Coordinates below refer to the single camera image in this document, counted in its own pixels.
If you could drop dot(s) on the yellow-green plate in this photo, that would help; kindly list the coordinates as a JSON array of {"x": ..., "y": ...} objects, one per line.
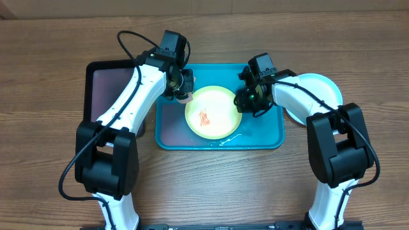
[{"x": 212, "y": 114}]

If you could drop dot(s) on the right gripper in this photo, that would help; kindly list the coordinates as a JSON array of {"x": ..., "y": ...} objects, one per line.
[{"x": 247, "y": 107}]

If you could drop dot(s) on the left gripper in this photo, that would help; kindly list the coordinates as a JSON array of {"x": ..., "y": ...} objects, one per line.
[{"x": 189, "y": 87}]

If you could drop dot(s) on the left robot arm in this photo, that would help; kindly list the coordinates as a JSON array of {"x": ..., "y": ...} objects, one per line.
[{"x": 106, "y": 160}]

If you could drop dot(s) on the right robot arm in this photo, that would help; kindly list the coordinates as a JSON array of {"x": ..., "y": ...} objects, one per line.
[{"x": 340, "y": 153}]

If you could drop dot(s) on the green pink sponge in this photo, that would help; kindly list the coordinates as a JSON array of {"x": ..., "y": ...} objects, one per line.
[{"x": 185, "y": 98}]

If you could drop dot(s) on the light blue plate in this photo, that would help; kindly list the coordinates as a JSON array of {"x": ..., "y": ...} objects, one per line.
[{"x": 322, "y": 87}]

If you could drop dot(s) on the teal plastic tray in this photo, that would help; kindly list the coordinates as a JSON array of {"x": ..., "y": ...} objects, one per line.
[{"x": 173, "y": 133}]

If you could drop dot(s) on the black plastic tray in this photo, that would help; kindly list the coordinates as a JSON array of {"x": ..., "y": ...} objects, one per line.
[{"x": 105, "y": 81}]

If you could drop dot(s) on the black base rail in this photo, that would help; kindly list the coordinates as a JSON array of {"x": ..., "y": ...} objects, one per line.
[{"x": 220, "y": 226}]

